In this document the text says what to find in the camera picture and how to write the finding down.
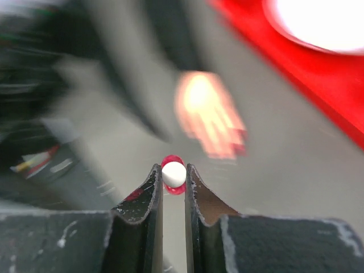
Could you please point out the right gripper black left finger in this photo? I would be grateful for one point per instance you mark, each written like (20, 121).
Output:
(126, 238)

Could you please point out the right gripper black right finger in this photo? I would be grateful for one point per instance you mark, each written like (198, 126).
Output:
(220, 239)

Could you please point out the white nail polish brush cap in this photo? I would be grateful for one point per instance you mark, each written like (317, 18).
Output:
(174, 174)

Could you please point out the red nail polish bottle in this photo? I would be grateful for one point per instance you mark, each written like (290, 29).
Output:
(173, 158)

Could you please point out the mannequin hand with nails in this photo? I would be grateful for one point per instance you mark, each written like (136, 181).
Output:
(206, 112)

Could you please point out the red plastic tray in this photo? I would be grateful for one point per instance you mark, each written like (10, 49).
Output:
(334, 83)

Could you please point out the white paper plates stack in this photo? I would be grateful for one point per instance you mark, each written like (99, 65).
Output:
(328, 26)

